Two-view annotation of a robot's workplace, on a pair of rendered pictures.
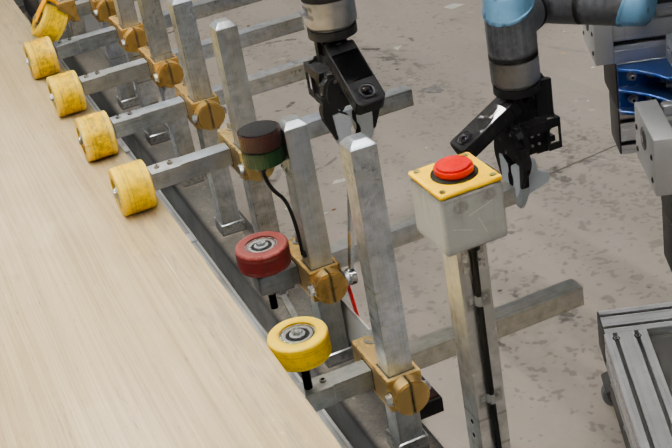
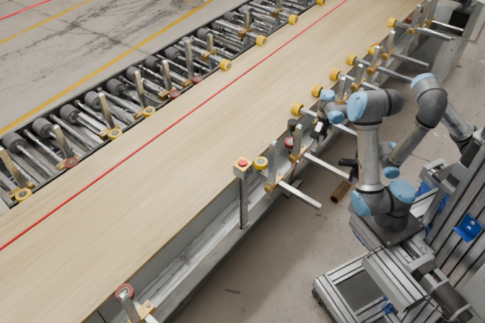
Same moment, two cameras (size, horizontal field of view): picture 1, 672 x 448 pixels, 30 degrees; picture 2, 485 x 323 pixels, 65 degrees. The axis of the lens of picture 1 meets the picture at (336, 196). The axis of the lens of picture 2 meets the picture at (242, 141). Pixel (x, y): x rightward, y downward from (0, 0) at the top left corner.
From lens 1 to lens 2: 147 cm
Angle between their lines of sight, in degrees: 49
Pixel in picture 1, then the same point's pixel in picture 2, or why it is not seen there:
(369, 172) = (272, 149)
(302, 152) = (297, 133)
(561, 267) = not seen: hidden behind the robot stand
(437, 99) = not seen: outside the picture
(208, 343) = (252, 148)
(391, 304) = (271, 172)
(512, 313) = (302, 197)
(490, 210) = (240, 174)
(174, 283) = (271, 133)
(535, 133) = (356, 174)
